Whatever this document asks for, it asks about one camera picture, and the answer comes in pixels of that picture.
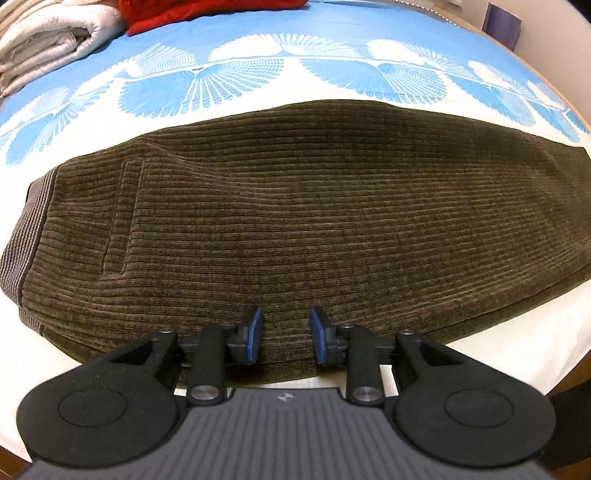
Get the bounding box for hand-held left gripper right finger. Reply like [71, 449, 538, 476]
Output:
[309, 306, 465, 406]

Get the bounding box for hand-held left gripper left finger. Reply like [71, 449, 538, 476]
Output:
[110, 305, 265, 407]

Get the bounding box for brown corduroy pants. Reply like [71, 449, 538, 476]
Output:
[0, 99, 591, 389]

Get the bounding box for blue patterned bed sheet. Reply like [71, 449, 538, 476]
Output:
[0, 0, 591, 464]

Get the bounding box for red folded blanket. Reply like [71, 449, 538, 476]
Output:
[115, 0, 311, 37]

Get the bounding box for cream folded quilt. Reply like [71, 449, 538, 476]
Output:
[0, 0, 129, 99]

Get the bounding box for purple paper bag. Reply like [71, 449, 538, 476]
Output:
[482, 1, 523, 48]

